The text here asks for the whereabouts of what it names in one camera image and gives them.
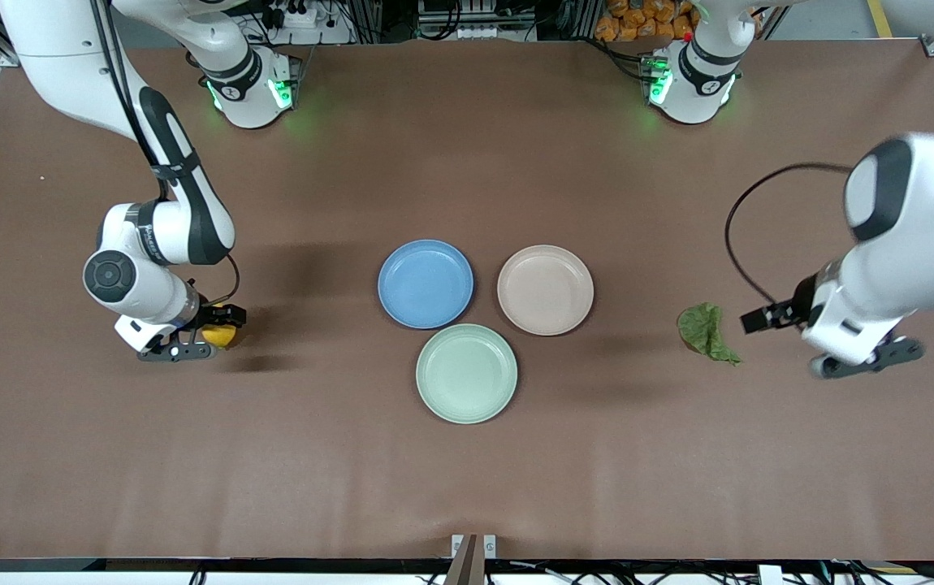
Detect yellow lemon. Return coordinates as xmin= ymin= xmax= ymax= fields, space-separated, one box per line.
xmin=201 ymin=305 xmax=240 ymax=349

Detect green lettuce leaf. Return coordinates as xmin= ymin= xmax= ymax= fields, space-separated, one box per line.
xmin=677 ymin=302 xmax=743 ymax=367

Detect blue plate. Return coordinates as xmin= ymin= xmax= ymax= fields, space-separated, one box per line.
xmin=377 ymin=239 xmax=475 ymax=330

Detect beige plate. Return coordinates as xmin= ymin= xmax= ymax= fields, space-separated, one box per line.
xmin=497 ymin=245 xmax=595 ymax=337

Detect light green plate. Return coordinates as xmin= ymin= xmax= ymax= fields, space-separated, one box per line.
xmin=416 ymin=323 xmax=519 ymax=425

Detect white power strip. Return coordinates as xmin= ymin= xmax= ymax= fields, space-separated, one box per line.
xmin=260 ymin=0 xmax=354 ymax=46

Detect bag of oranges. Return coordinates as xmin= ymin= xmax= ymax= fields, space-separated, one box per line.
xmin=595 ymin=0 xmax=699 ymax=42

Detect white electronics box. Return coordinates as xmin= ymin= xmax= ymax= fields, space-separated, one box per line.
xmin=417 ymin=0 xmax=538 ymax=42

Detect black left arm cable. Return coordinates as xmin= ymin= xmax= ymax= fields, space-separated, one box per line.
xmin=724 ymin=162 xmax=854 ymax=306

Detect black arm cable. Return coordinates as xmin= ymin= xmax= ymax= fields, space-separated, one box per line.
xmin=724 ymin=162 xmax=854 ymax=306
xmin=90 ymin=0 xmax=241 ymax=308

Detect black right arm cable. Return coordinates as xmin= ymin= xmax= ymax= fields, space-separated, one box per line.
xmin=90 ymin=0 xmax=241 ymax=308

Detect black base cable bundle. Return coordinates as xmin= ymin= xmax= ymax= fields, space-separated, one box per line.
xmin=585 ymin=37 xmax=656 ymax=84

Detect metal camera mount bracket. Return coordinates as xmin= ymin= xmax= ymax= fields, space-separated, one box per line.
xmin=451 ymin=534 xmax=498 ymax=585

